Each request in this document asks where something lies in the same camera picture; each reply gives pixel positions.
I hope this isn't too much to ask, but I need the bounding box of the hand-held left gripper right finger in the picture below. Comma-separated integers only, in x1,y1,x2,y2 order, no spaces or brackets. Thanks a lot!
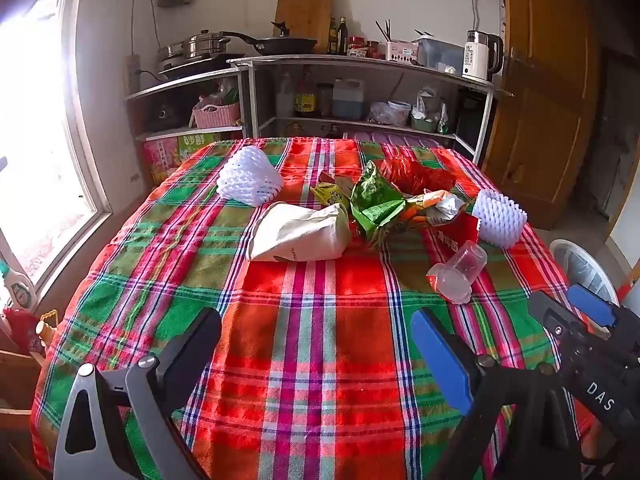
410,307,583,480

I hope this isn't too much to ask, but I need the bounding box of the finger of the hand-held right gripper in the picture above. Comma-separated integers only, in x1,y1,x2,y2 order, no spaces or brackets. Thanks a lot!
566,283,640,346
529,291,608,356

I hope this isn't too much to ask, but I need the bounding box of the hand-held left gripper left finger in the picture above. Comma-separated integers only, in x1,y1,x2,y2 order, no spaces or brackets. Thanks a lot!
52,306,223,480

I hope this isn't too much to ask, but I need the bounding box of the grey bin liner bag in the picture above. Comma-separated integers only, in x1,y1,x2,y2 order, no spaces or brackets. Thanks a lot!
562,250,613,301

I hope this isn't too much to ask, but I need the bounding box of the white trash bin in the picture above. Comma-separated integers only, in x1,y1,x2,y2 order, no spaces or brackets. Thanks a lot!
548,238,621,306

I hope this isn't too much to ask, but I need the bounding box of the clear plastic cup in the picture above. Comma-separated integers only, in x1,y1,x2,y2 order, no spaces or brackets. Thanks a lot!
426,240,488,305

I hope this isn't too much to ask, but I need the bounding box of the white foam fruit net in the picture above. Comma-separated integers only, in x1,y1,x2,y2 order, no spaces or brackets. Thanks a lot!
471,189,528,249
217,146,284,207

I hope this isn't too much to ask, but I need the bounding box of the red packet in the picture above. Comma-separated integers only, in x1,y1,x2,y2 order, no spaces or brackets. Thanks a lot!
432,212,481,256

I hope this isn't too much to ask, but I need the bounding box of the beige paper bag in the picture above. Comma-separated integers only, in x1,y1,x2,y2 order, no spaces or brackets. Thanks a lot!
247,202,351,263

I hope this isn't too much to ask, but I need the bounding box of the foil snack wrapper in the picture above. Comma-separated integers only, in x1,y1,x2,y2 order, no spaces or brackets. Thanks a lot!
400,189,468,228

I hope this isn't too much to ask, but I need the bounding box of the green snack wrapper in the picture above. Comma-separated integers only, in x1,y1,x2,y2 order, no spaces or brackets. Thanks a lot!
349,161,418,241

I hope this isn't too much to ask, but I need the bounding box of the red plastic bag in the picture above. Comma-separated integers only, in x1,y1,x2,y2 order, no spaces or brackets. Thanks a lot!
372,155,458,196

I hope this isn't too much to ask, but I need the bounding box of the yellow packet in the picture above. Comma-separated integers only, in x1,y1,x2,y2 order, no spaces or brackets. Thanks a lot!
310,181,353,206

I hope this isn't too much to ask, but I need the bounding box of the plaid tablecloth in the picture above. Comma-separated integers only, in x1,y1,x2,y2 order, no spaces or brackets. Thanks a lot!
30,136,596,480

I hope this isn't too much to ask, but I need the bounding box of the colourful cardboard box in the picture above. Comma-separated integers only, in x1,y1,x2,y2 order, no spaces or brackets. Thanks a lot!
143,132,221,186

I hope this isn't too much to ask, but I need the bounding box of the pink plastic basket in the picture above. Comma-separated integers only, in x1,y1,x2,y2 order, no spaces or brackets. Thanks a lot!
192,102,242,129

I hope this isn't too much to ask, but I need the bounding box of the wooden door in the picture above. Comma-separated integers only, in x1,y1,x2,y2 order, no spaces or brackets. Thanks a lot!
480,0,598,231

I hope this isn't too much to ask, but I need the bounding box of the white plastic tub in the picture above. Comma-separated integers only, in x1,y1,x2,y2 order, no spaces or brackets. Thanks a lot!
387,100,412,126

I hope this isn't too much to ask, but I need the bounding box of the clear plastic bag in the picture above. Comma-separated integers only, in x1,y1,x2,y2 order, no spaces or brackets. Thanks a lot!
369,101,396,125

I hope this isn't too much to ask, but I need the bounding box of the window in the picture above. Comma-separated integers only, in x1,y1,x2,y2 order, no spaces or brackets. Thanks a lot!
0,0,113,301

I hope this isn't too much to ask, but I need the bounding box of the small white kitchen shelf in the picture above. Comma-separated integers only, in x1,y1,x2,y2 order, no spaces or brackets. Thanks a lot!
125,67,251,143

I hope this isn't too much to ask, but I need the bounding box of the white plastic bottle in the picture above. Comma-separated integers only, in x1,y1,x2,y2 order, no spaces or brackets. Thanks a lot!
276,72,295,118

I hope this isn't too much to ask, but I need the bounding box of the yellow label bottle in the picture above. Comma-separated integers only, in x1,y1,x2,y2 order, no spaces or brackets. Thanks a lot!
294,77,317,117

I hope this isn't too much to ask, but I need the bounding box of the white electric kettle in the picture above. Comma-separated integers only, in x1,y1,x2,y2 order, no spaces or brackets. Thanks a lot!
461,30,505,82

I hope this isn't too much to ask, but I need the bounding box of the black induction cooker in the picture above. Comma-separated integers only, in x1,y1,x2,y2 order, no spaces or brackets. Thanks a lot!
159,53,246,80

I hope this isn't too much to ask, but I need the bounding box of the translucent plastic jug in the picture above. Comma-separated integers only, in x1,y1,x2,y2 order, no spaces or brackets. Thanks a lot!
332,78,364,120

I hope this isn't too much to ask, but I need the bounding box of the clear storage box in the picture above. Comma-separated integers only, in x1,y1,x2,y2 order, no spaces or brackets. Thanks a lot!
416,36,466,75

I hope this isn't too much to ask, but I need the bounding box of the steel steamer pot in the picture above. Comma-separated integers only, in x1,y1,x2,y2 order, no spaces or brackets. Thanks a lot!
157,30,232,61

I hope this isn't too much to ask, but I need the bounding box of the pink chopstick holder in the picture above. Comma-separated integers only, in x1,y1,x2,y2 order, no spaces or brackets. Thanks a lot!
385,40,419,63

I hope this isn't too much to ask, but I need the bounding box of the black frying pan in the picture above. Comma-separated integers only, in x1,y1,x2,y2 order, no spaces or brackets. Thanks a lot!
220,21,318,57

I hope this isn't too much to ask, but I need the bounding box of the large white kitchen shelf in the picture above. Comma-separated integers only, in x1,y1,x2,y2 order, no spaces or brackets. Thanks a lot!
227,54,496,166

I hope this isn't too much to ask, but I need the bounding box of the wooden cutting board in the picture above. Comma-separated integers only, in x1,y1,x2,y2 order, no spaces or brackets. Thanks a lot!
272,0,335,41

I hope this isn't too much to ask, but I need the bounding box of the wall power strip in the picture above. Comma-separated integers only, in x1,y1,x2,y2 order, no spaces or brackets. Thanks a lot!
124,54,142,96

